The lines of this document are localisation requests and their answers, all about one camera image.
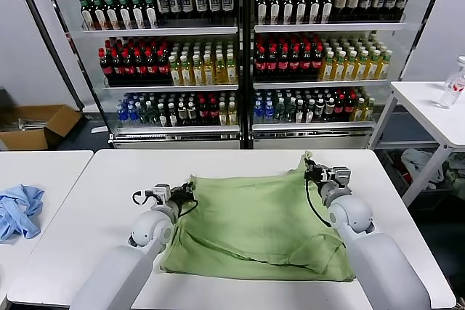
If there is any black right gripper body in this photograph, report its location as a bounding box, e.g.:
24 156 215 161
314 167 333 189

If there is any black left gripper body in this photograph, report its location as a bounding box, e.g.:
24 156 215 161
169 185 192 209

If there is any light green shirt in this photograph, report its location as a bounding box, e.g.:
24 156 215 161
158 150 357 284

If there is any white cloth bundle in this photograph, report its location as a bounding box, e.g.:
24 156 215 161
400 148 446 189

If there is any small white side table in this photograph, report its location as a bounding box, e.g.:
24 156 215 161
368 81 465 208

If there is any grey-green cloth pile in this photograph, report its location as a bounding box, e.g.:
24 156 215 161
446 152 465 188

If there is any white drink display cabinet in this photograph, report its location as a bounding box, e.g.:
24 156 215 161
249 0 413 150
78 0 243 150

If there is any clear water bottle red label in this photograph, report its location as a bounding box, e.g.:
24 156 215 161
437 56 465 110

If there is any brown cardboard box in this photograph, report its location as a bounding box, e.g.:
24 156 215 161
0 104 83 151

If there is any dark tea bottle green cap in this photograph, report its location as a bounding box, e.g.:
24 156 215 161
282 0 295 25
308 0 322 25
80 0 94 30
143 0 158 29
269 0 282 25
256 0 269 25
130 0 145 30
118 0 132 30
321 0 334 25
295 0 308 25
92 0 107 30
105 0 119 30

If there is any light blue crumpled cloth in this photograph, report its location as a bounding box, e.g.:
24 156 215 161
0 184 45 242

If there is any silver metal bars bundle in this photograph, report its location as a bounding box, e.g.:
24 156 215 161
9 117 47 131

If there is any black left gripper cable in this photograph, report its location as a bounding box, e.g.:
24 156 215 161
177 199 200 219

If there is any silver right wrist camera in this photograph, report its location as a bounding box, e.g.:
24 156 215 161
331 166 352 189

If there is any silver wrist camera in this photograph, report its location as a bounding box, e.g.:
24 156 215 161
152 184 171 203
331 166 352 189

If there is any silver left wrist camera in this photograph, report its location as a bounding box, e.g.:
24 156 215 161
152 184 171 203

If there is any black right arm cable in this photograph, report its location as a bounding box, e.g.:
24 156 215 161
304 178 333 229

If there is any black left camera cable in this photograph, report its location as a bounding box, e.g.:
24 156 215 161
132 189 155 206

